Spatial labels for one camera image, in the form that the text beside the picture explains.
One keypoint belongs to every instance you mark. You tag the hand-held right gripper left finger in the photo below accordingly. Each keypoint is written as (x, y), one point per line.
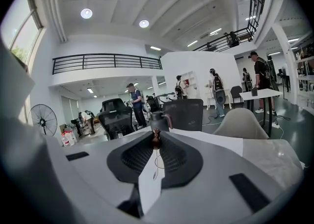
(93, 169)

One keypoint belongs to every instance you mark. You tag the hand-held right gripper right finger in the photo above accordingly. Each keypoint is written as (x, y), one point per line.
(208, 169)

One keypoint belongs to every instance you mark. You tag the brown spoon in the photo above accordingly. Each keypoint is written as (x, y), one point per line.
(156, 140)

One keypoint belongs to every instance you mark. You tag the group of plastic water bottles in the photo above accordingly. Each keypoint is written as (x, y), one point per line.
(68, 138)

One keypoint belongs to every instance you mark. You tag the black mesh office chair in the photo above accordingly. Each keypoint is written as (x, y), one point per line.
(115, 123)
(112, 105)
(184, 115)

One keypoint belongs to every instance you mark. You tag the beige shell chair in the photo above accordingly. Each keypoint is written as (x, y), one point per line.
(240, 124)

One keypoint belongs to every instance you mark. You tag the black floor fan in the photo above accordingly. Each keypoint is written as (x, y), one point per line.
(43, 120)

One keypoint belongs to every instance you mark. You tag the white side table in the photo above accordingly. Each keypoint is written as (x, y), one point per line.
(216, 97)

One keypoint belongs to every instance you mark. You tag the white power strip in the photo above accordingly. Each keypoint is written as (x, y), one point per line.
(276, 126)

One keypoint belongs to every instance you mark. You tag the black box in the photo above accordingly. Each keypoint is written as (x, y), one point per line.
(254, 91)

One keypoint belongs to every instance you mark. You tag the white table with black legs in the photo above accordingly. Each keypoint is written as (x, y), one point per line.
(260, 93)

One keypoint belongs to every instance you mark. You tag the black balcony railing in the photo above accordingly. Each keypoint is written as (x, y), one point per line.
(255, 9)
(106, 62)

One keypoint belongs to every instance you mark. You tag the window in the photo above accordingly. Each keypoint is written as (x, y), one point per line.
(23, 36)

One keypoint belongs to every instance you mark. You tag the round ceiling light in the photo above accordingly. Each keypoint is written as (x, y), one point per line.
(86, 13)
(144, 23)

